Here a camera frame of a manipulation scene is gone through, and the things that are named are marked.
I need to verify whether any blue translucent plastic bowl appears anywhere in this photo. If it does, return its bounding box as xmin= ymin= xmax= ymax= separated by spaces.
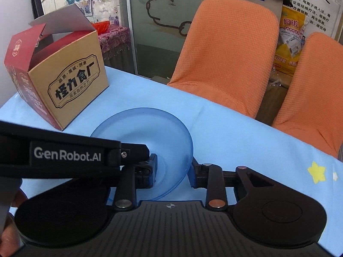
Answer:
xmin=91 ymin=107 xmax=193 ymax=201

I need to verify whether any right orange chair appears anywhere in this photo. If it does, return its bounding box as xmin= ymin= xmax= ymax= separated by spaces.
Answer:
xmin=272 ymin=33 xmax=342 ymax=157

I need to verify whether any red cracker box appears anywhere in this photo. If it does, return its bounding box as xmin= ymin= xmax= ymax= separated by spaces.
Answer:
xmin=4 ymin=4 xmax=109 ymax=131

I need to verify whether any glass door with cartoon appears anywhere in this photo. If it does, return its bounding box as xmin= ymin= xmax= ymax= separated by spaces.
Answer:
xmin=127 ymin=0 xmax=202 ymax=78

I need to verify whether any left orange chair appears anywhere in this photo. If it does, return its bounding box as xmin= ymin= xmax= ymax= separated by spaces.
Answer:
xmin=168 ymin=0 xmax=279 ymax=118

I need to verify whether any orange chair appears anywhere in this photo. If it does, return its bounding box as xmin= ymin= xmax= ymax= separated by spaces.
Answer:
xmin=168 ymin=0 xmax=279 ymax=118
xmin=272 ymin=33 xmax=342 ymax=157

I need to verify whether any person's hand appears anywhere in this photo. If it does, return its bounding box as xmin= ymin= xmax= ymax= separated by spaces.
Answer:
xmin=0 ymin=188 xmax=27 ymax=257

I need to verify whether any white poster with chinese text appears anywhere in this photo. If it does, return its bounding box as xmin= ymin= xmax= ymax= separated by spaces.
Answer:
xmin=290 ymin=0 xmax=342 ymax=41

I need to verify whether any yellow snack package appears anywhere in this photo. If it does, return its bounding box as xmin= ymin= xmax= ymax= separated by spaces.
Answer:
xmin=274 ymin=6 xmax=308 ymax=76

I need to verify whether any blue cartoon pig tablecloth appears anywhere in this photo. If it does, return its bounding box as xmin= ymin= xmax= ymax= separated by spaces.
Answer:
xmin=1 ymin=69 xmax=342 ymax=256

